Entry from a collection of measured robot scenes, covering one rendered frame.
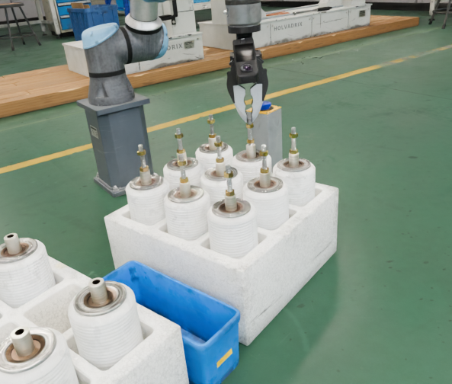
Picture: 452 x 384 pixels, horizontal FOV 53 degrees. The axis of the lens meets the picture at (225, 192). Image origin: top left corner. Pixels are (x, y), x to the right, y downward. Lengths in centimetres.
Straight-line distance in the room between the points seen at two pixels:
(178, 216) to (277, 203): 20
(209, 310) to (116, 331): 26
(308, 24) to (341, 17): 39
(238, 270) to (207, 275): 9
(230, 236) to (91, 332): 31
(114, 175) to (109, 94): 27
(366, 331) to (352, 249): 29
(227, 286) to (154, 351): 23
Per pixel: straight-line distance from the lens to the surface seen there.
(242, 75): 96
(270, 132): 125
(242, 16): 101
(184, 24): 340
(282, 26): 387
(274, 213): 94
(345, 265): 116
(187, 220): 92
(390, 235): 129
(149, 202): 100
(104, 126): 152
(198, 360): 82
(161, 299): 99
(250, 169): 107
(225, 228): 85
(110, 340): 69
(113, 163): 156
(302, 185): 103
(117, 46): 152
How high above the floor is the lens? 67
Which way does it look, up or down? 26 degrees down
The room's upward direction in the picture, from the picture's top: 5 degrees counter-clockwise
